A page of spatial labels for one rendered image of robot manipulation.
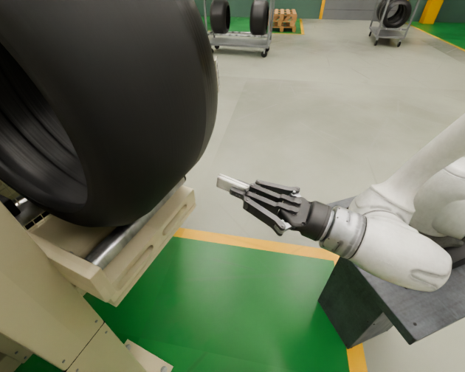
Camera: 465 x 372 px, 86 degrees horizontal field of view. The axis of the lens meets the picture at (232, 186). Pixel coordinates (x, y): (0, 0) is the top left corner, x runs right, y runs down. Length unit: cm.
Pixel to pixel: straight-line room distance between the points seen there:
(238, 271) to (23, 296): 116
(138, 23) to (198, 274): 139
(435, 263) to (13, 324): 75
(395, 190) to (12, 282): 77
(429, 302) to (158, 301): 121
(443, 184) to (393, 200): 26
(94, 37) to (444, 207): 86
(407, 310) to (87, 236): 93
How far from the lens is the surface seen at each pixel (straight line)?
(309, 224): 49
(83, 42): 36
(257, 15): 571
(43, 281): 65
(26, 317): 68
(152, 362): 145
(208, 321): 147
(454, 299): 103
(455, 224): 90
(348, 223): 49
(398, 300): 93
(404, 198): 64
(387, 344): 162
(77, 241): 83
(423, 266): 53
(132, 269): 69
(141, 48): 38
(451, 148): 59
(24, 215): 82
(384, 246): 50
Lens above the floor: 138
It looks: 41 degrees down
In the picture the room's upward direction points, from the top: straight up
